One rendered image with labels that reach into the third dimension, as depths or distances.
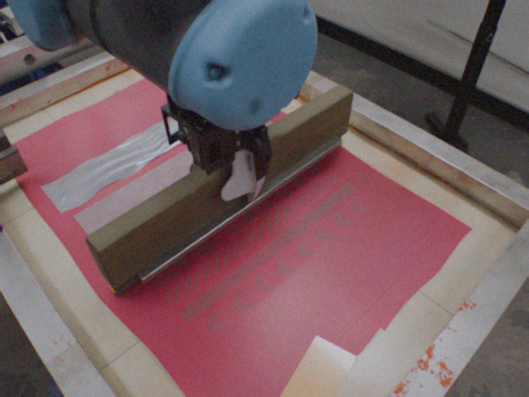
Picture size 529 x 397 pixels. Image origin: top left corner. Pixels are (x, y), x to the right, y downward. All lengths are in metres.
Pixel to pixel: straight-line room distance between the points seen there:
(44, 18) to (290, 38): 0.16
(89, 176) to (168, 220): 0.22
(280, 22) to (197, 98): 0.05
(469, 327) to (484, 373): 1.16
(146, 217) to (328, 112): 0.29
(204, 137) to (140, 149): 0.29
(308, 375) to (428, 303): 0.17
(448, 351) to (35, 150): 0.65
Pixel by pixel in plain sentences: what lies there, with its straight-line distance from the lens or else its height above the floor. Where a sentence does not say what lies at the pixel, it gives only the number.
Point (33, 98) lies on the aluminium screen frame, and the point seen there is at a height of 0.98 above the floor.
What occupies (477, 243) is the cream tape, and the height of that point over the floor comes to 0.95.
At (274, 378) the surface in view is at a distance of 0.48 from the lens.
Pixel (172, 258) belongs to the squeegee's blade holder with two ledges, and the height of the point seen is 0.99.
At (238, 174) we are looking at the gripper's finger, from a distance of 0.50.
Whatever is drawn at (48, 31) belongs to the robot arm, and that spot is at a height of 1.28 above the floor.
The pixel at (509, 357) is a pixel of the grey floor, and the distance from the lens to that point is 1.73.
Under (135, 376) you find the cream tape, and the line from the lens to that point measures 0.50.
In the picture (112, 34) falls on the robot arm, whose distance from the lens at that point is 0.25.
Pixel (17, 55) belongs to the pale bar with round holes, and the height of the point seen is 1.03.
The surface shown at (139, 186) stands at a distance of 0.65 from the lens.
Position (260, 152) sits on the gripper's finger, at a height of 1.09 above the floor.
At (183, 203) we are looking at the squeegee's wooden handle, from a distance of 0.49.
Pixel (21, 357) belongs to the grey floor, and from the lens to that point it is 1.72.
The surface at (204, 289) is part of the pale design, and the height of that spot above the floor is 0.95.
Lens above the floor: 1.40
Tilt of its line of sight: 47 degrees down
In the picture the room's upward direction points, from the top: straight up
